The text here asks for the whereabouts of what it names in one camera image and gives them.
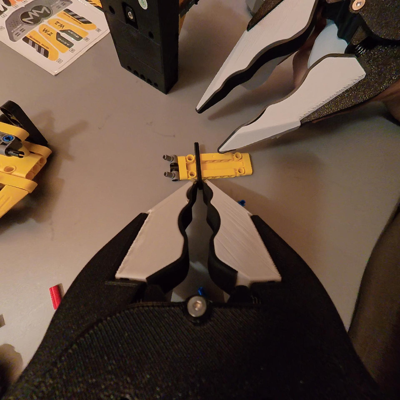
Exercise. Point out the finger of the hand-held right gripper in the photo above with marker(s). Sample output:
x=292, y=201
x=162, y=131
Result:
x=312, y=93
x=262, y=43

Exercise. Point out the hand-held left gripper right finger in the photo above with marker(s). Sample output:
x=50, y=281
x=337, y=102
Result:
x=243, y=247

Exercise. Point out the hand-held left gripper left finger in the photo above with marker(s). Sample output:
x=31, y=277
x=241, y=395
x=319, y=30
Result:
x=153, y=243

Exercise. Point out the yellow toy panel with grey pins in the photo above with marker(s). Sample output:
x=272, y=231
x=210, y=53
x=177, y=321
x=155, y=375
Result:
x=218, y=165

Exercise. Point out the black toy axle rod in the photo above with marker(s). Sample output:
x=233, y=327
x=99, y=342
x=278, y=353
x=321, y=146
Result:
x=197, y=162

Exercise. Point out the small red toy piece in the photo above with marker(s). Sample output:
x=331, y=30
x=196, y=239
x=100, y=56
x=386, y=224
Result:
x=56, y=297

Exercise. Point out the person's clothed body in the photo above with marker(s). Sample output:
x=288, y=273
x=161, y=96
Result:
x=381, y=312

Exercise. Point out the yellow black toy assembly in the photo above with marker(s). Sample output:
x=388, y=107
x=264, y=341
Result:
x=25, y=156

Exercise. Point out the yellow sticker sheet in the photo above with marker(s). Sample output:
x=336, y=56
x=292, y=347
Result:
x=47, y=31

